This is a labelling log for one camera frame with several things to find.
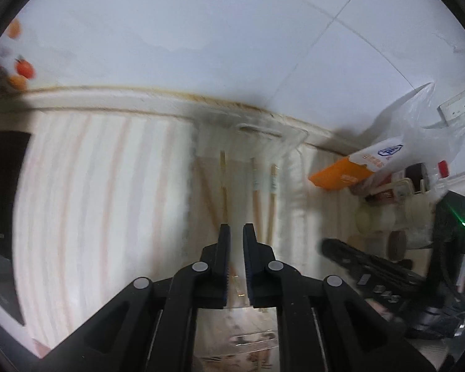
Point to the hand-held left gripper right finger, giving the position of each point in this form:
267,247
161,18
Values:
248,255

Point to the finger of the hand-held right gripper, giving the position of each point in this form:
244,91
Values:
356,256

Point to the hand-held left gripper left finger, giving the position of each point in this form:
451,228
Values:
225,255

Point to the wooden chopstick with white band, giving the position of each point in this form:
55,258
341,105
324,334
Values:
256,197
272,201

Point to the plain wooden chopstick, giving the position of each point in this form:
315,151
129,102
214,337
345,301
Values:
223,186
207,193

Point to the clear plastic utensil organizer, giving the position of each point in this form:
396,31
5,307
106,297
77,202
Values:
236,155

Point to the white plastic cup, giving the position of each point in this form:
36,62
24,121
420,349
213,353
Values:
373,220

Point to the brown round lid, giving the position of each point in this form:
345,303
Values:
396,244

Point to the orange and white packet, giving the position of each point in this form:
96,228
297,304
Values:
347,172

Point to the bottle with red cap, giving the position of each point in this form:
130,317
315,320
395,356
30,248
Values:
442,174

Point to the dark glass jar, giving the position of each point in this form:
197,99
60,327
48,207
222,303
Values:
417,173

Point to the striped table mat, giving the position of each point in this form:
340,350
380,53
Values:
100,209

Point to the clear plastic bag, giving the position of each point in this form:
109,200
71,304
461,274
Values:
414,124

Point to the black appliance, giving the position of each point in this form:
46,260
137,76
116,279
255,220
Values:
2,201

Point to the orange fruit with dark stem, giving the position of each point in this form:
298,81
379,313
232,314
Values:
25,69

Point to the white wall socket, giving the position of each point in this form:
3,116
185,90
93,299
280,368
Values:
455,107

